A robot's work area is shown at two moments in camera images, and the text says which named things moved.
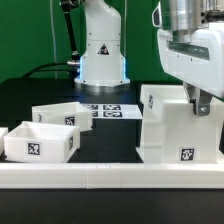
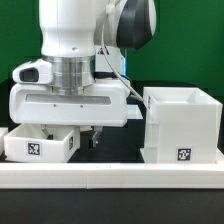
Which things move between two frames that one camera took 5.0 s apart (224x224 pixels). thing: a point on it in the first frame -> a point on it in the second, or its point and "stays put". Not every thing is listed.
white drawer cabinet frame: [173, 133] stays put
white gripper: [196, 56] -> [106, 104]
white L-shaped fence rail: [111, 175] stays put
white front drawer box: [42, 142] stays put
